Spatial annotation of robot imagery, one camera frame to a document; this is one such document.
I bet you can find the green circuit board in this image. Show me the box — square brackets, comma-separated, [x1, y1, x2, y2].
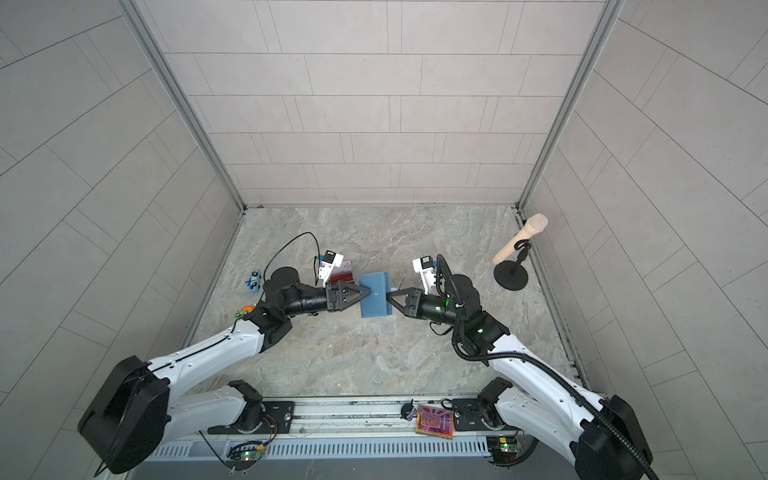
[226, 441, 266, 471]
[486, 437, 522, 467]

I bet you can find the black corrugated cable conduit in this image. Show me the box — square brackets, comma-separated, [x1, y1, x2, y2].
[434, 254, 660, 480]

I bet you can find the pink orange patterned card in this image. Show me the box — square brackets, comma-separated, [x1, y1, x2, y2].
[415, 404, 454, 439]

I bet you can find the beige microphone on stand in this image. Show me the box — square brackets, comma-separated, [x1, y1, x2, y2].
[493, 213, 548, 291]

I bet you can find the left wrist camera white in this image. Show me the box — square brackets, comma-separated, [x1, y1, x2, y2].
[318, 250, 344, 286]

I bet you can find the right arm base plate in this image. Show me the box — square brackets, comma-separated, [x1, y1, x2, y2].
[441, 397, 515, 432]

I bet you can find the blue toy car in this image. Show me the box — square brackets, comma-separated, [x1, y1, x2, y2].
[246, 270, 262, 293]

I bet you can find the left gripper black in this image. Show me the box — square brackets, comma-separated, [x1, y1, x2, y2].
[280, 287, 366, 320]

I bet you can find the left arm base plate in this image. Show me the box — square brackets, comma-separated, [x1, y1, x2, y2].
[206, 401, 295, 435]

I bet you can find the green orange toy car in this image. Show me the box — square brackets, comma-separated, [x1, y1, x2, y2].
[235, 305, 254, 321]

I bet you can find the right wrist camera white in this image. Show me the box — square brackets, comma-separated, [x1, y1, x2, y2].
[412, 255, 437, 294]

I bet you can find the blue card holder wallet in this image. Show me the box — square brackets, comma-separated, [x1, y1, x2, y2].
[360, 272, 392, 319]

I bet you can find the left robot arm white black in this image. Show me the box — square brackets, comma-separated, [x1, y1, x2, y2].
[77, 267, 370, 474]

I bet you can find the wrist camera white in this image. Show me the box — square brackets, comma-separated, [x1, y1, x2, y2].
[318, 250, 344, 286]
[412, 255, 437, 294]

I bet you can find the left green circuit board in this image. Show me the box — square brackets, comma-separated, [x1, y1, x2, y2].
[226, 441, 266, 471]

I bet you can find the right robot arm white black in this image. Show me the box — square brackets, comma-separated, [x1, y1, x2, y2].
[386, 275, 657, 479]

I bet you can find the right green circuit board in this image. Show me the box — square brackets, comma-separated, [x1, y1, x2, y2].
[486, 437, 522, 467]

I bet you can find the small black knob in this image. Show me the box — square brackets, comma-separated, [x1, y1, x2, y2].
[400, 401, 417, 422]

